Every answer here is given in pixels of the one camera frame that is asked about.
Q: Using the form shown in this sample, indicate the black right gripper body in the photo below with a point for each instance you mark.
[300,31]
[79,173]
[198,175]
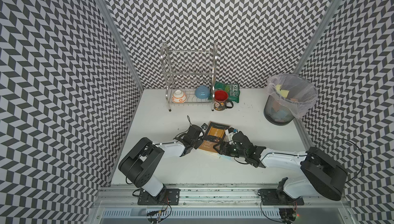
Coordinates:
[233,151]

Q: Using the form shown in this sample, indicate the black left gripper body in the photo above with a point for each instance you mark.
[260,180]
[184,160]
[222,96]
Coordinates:
[197,143]

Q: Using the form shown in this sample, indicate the blue sticky note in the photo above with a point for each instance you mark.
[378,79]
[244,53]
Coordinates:
[228,158]

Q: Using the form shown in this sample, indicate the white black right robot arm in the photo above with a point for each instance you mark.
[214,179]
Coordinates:
[317,172]

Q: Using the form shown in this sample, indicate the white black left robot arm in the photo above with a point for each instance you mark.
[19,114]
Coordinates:
[140,163]

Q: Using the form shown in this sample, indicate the yellow sticky notes in bin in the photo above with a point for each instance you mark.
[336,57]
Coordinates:
[282,92]

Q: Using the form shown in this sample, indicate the white orange bowl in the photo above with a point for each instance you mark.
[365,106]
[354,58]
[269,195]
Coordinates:
[179,97]

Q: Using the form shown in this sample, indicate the black red floral mug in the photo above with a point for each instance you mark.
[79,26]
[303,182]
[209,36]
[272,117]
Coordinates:
[221,101]

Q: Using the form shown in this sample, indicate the blue bowl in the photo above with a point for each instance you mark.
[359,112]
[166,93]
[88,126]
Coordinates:
[202,92]

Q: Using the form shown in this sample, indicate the black mesh trash bin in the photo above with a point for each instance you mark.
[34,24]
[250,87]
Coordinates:
[276,113]

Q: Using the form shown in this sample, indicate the green snack bag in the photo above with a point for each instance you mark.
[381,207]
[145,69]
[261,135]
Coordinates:
[232,89]

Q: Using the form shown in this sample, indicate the silver metal dish rack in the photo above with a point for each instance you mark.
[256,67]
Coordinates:
[186,70]

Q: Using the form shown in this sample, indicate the clear plastic bin liner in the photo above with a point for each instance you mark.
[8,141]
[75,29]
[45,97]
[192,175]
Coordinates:
[303,94]

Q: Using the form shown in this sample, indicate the aluminium front rail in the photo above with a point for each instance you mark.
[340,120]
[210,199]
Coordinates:
[209,195]

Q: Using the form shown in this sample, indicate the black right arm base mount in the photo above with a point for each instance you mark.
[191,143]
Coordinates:
[277,197]

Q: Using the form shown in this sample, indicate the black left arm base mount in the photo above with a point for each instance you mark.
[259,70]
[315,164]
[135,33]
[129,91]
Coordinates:
[166,196]

